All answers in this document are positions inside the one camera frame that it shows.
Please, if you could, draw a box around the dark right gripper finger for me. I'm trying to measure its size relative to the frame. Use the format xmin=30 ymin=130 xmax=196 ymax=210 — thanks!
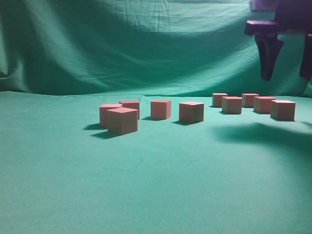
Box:
xmin=255 ymin=34 xmax=284 ymax=81

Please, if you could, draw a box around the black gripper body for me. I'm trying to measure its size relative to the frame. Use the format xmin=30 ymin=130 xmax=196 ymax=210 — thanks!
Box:
xmin=244 ymin=0 xmax=312 ymax=36

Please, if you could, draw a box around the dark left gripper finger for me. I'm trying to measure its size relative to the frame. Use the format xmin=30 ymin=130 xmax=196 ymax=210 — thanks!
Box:
xmin=299 ymin=34 xmax=312 ymax=79

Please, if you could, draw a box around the pink cube five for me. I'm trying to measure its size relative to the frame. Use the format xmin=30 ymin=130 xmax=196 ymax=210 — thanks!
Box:
xmin=271 ymin=100 xmax=296 ymax=121

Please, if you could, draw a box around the pink cube seven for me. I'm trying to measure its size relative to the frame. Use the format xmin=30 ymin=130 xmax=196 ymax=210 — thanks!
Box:
xmin=253 ymin=96 xmax=276 ymax=114

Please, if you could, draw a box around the pink cube six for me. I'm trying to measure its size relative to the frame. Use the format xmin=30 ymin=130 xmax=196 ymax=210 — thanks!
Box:
xmin=222 ymin=96 xmax=242 ymax=114

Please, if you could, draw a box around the pink cube eight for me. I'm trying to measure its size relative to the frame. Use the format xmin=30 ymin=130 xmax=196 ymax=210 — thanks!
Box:
xmin=212 ymin=93 xmax=228 ymax=108

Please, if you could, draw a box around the pink cube one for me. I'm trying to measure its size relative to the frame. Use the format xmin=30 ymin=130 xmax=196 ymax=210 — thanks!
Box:
xmin=178 ymin=101 xmax=205 ymax=123

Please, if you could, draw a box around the pink cube two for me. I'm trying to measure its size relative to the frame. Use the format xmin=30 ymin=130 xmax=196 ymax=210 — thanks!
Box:
xmin=151 ymin=99 xmax=172 ymax=119

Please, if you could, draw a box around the pink cube three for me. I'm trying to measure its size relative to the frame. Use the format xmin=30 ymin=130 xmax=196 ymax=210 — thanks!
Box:
xmin=119 ymin=100 xmax=140 ymax=119

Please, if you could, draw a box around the pink cube four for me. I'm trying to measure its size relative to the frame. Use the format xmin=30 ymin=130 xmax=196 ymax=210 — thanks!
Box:
xmin=107 ymin=107 xmax=138 ymax=135

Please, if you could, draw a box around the pink cube nine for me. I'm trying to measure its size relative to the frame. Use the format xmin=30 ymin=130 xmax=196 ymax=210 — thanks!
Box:
xmin=242 ymin=93 xmax=259 ymax=108

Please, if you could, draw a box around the pink cube ten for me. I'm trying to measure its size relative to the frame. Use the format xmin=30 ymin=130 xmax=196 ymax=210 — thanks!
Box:
xmin=99 ymin=103 xmax=122 ymax=127

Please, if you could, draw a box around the green cloth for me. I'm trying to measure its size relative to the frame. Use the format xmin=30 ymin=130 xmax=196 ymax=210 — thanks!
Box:
xmin=0 ymin=0 xmax=312 ymax=234

